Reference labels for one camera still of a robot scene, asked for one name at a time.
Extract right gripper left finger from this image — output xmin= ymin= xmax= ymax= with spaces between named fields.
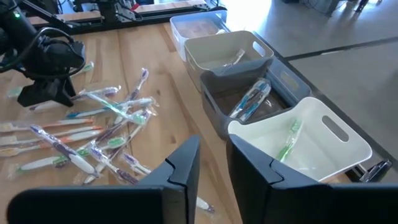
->
xmin=7 ymin=134 xmax=201 ymax=224

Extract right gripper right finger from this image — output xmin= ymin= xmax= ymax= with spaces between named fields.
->
xmin=226 ymin=134 xmax=398 ymax=224

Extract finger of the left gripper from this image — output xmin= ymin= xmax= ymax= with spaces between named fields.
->
xmin=17 ymin=80 xmax=73 ymax=108
xmin=60 ymin=77 xmax=77 ymax=106

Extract white plastic bin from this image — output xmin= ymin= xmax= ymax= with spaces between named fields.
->
xmin=228 ymin=96 xmax=373 ymax=183

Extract dark grey plastic bin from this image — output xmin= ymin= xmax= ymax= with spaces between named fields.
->
xmin=200 ymin=57 xmax=313 ymax=141

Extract clear plastic bin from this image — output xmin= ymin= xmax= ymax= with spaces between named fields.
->
xmin=169 ymin=9 xmax=229 ymax=62

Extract light grey plastic bin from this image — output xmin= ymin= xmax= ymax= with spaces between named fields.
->
xmin=183 ymin=30 xmax=275 ymax=91

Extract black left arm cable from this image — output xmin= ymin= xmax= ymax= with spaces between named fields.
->
xmin=0 ymin=27 xmax=86 ymax=80

